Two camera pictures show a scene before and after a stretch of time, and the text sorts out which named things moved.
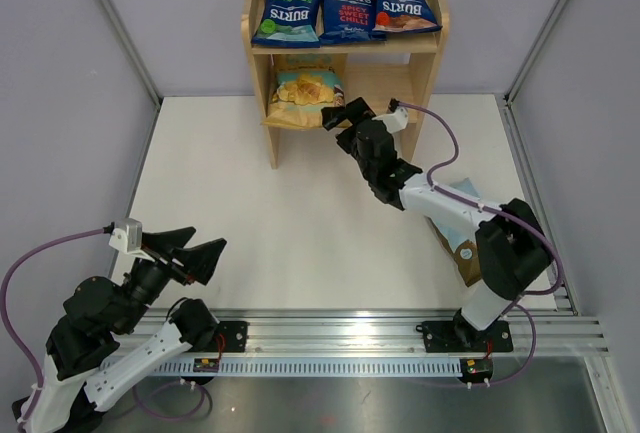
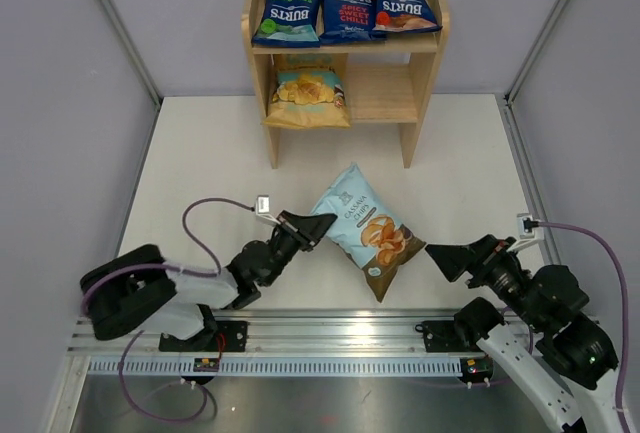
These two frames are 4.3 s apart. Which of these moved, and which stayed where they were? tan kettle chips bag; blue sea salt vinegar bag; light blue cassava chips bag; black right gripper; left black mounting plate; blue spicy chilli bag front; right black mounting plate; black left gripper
Moved: black left gripper; light blue cassava chips bag; black right gripper
Stayed: blue sea salt vinegar bag; blue spicy chilli bag front; tan kettle chips bag; left black mounting plate; right black mounting plate
